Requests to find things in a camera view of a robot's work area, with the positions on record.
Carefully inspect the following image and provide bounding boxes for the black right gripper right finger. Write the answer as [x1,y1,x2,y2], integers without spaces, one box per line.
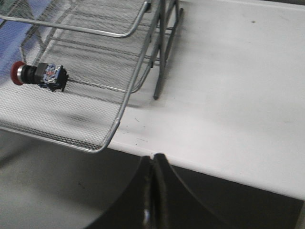
[152,153,233,229]

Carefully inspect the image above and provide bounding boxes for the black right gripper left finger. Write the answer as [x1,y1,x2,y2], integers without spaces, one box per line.
[86,156,152,229]

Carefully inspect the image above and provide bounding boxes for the red emergency push button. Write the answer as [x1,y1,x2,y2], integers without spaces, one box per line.
[10,61,69,92]

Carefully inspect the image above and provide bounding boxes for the silver metal rack frame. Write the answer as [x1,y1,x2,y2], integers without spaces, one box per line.
[153,0,184,100]

